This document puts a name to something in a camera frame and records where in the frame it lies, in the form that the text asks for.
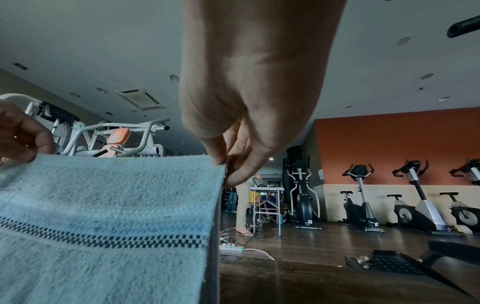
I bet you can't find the black elliptical trainer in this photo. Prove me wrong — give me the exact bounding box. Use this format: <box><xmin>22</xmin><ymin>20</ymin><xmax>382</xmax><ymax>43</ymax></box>
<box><xmin>281</xmin><ymin>145</ymin><xmax>324</xmax><ymax>231</ymax></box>

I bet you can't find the person's left hand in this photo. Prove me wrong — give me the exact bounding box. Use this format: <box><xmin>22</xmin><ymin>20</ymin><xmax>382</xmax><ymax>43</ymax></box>
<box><xmin>0</xmin><ymin>99</ymin><xmax>57</xmax><ymax>164</ymax></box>

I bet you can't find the white green power strip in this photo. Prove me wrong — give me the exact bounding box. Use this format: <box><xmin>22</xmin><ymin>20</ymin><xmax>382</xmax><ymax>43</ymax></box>
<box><xmin>218</xmin><ymin>241</ymin><xmax>246</xmax><ymax>253</ymax></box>

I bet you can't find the black perforated platform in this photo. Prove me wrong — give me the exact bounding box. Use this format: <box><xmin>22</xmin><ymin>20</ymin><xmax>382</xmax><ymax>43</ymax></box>
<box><xmin>343</xmin><ymin>240</ymin><xmax>480</xmax><ymax>299</ymax></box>

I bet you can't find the tangled white cable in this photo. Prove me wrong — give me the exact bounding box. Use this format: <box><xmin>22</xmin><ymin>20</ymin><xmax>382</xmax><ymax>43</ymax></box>
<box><xmin>218</xmin><ymin>232</ymin><xmax>249</xmax><ymax>247</ymax></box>

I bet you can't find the black exercise bike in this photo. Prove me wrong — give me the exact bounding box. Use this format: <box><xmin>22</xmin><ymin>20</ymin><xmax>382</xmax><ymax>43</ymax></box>
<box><xmin>386</xmin><ymin>159</ymin><xmax>468</xmax><ymax>238</ymax></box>
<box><xmin>438</xmin><ymin>158</ymin><xmax>480</xmax><ymax>235</ymax></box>

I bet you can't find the grey towel striped border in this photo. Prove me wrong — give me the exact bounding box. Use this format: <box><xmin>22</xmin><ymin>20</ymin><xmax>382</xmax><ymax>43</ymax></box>
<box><xmin>0</xmin><ymin>153</ymin><xmax>229</xmax><ymax>304</ymax></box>

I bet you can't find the person's right hand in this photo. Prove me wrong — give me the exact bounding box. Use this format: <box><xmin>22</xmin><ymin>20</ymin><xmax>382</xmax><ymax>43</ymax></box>
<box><xmin>178</xmin><ymin>0</ymin><xmax>348</xmax><ymax>189</ymax></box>

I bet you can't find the white folding table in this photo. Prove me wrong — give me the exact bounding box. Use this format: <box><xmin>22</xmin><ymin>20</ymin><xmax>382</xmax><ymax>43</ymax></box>
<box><xmin>248</xmin><ymin>185</ymin><xmax>286</xmax><ymax>238</ymax></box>

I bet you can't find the long white cable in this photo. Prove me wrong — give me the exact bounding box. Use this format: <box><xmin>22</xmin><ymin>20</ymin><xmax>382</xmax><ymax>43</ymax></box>
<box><xmin>241</xmin><ymin>247</ymin><xmax>277</xmax><ymax>261</ymax></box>

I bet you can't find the black gym equipment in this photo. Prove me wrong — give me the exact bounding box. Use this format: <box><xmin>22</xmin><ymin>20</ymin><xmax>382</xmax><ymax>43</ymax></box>
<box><xmin>337</xmin><ymin>163</ymin><xmax>387</xmax><ymax>234</ymax></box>

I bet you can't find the grey black handlebar machine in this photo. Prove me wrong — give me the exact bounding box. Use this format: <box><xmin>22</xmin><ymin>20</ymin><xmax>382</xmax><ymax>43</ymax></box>
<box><xmin>445</xmin><ymin>13</ymin><xmax>480</xmax><ymax>40</ymax></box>

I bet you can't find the orange padded gym machine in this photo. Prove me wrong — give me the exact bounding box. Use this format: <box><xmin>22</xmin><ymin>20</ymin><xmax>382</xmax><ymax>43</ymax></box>
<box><xmin>0</xmin><ymin>93</ymin><xmax>172</xmax><ymax>158</ymax></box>

